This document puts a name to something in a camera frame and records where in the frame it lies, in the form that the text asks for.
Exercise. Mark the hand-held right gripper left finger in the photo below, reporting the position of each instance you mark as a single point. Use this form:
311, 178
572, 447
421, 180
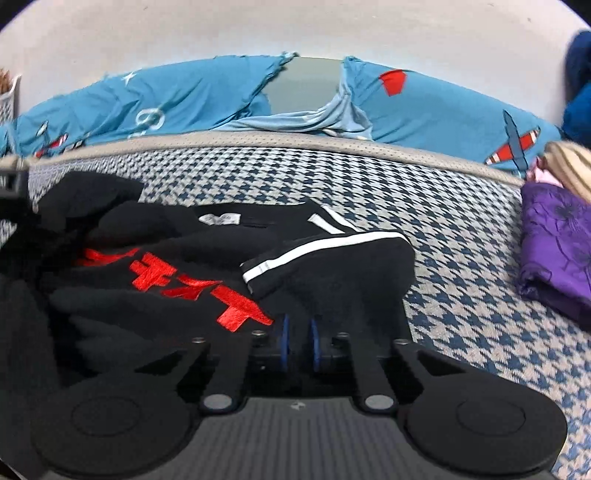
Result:
285, 341

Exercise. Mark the blue airplane print cover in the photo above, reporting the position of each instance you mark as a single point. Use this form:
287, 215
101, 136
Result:
184, 97

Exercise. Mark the dark blue jacket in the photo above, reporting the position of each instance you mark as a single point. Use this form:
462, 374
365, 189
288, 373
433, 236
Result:
579, 92

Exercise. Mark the brown bundle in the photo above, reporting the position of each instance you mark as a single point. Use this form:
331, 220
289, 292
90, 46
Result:
3, 81

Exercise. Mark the pink garment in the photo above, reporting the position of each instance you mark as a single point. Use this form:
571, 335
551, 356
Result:
542, 177

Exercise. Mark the black t-shirt with red print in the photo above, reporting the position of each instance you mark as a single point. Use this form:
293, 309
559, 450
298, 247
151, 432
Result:
138, 221

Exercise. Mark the purple floral folded cloth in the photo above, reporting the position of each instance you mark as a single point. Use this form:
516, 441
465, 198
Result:
558, 240

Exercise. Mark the white perforated basket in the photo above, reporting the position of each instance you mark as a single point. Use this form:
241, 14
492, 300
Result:
7, 108

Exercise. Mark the beige striped knit garment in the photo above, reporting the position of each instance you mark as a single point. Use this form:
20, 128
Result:
572, 166

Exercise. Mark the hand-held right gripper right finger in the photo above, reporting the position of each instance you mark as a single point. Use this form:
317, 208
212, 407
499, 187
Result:
316, 344

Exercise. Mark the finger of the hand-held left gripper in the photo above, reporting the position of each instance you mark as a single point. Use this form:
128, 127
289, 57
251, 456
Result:
14, 177

